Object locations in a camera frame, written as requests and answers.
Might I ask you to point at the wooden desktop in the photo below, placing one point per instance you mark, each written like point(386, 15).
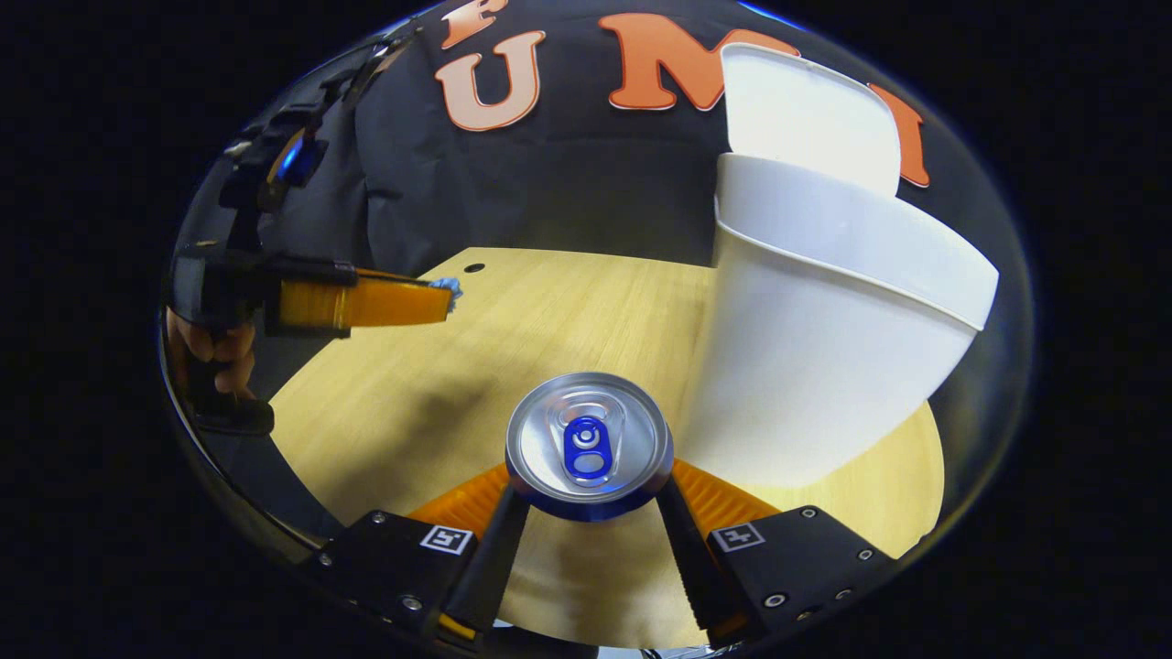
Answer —
point(412, 403)

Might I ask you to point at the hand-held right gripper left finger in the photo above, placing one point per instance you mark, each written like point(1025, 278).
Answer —
point(494, 558)

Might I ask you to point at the silver blue pop can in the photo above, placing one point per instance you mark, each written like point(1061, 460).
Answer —
point(591, 439)

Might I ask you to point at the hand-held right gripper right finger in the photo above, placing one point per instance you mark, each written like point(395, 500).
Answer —
point(691, 558)

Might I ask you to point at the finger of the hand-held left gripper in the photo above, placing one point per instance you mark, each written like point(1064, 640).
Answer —
point(366, 307)
point(394, 275)

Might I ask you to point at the white garbage bin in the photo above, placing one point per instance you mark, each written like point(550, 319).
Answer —
point(806, 366)

